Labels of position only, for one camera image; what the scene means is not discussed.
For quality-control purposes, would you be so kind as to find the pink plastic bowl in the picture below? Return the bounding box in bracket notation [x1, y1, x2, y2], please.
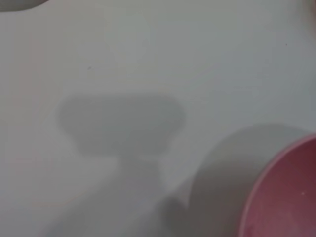
[238, 133, 316, 237]

